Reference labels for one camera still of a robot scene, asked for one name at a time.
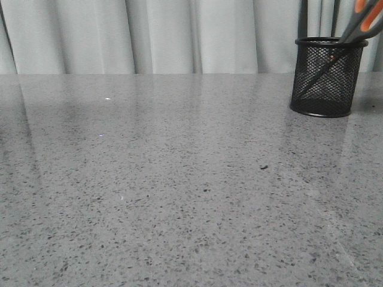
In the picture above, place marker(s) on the grey orange handled scissors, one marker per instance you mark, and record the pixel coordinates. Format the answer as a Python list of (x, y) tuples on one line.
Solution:
[(365, 23)]

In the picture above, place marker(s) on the black mesh pen bucket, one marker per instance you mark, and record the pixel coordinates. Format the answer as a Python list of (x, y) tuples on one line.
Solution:
[(325, 76)]

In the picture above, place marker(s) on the grey curtain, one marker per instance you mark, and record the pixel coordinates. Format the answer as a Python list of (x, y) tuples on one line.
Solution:
[(161, 37)]

